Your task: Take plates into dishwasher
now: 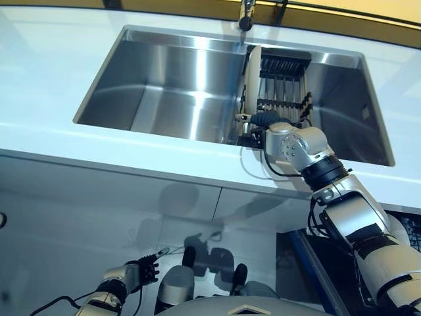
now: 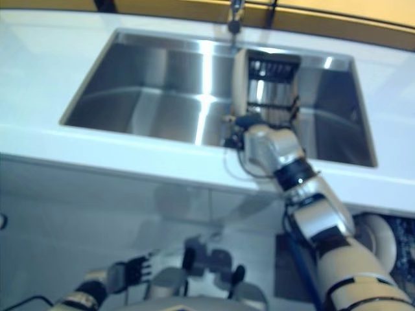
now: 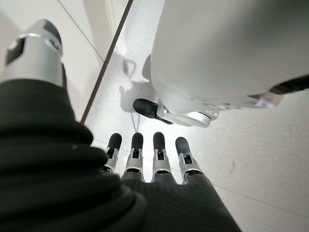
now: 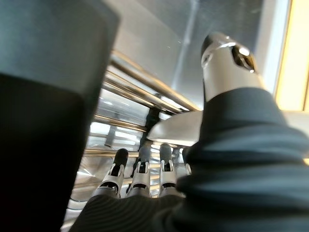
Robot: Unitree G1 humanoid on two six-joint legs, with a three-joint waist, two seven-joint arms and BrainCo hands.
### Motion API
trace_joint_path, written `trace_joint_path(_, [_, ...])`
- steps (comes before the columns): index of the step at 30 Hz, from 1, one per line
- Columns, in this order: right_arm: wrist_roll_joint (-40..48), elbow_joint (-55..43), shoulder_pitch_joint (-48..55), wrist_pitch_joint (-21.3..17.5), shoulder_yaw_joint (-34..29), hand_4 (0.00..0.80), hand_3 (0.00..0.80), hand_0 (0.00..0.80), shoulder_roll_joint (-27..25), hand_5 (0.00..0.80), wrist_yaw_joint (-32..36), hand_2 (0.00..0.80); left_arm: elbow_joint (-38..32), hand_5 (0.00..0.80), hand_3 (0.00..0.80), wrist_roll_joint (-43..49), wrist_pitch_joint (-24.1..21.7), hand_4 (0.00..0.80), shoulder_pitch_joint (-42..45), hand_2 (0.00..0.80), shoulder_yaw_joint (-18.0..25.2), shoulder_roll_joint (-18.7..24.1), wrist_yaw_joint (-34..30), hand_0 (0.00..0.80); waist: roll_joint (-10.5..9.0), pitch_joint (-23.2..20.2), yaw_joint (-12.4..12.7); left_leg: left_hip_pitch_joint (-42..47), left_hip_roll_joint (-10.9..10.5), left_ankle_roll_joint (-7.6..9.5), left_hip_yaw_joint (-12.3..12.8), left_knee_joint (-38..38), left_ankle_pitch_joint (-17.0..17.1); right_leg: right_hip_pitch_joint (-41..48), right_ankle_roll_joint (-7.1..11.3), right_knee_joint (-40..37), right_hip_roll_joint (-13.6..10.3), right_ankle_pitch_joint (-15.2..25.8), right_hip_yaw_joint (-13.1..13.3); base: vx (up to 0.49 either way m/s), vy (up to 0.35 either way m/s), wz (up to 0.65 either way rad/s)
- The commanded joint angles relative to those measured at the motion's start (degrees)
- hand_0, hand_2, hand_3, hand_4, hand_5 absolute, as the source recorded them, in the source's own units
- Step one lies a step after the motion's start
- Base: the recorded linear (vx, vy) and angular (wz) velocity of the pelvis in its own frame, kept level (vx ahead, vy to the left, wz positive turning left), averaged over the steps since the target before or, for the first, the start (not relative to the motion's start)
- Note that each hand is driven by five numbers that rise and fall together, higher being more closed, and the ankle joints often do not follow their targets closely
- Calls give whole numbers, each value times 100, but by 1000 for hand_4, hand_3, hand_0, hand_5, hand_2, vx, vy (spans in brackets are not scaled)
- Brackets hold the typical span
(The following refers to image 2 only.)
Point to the dark left robot foot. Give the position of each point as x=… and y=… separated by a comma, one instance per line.
x=189, y=257

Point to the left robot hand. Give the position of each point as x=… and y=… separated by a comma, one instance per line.
x=129, y=272

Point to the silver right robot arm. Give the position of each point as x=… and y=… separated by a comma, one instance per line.
x=324, y=220

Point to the white right robot leg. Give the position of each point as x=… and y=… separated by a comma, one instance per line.
x=249, y=296

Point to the white glossy cabinet door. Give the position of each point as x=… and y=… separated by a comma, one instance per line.
x=253, y=207
x=97, y=194

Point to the cream round plate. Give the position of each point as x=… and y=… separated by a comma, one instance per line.
x=382, y=239
x=240, y=81

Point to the dark window frame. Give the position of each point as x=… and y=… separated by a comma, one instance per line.
x=105, y=4

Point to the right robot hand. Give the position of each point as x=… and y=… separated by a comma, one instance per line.
x=246, y=120

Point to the dark right robot foot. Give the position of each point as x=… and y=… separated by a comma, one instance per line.
x=239, y=273

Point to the dark robot foot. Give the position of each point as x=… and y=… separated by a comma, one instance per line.
x=189, y=257
x=239, y=273

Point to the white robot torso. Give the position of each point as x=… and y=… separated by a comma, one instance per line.
x=194, y=306

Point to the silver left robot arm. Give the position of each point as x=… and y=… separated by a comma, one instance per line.
x=81, y=291

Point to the black sink dish rack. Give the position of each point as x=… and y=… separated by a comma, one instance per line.
x=275, y=105

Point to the chrome kitchen faucet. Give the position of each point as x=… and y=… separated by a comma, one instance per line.
x=234, y=19

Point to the stainless steel sink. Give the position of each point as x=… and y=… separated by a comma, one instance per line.
x=146, y=97

